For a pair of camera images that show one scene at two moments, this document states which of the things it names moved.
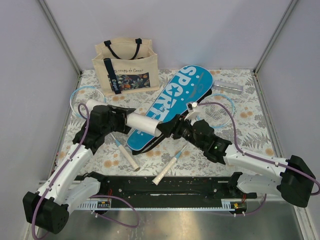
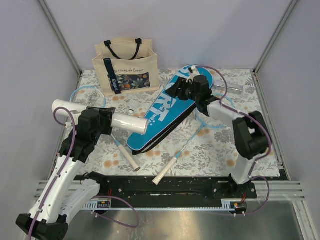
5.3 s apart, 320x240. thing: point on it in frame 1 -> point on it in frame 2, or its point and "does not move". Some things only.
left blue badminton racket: [79, 99] does not move
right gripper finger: [169, 129] -> [179, 85]
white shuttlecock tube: [143, 124] -> [121, 122]
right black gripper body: [185, 129] -> [188, 91]
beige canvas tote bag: [126, 66] does not move
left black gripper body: [117, 121] does not move
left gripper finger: [125, 111] -> [107, 111]
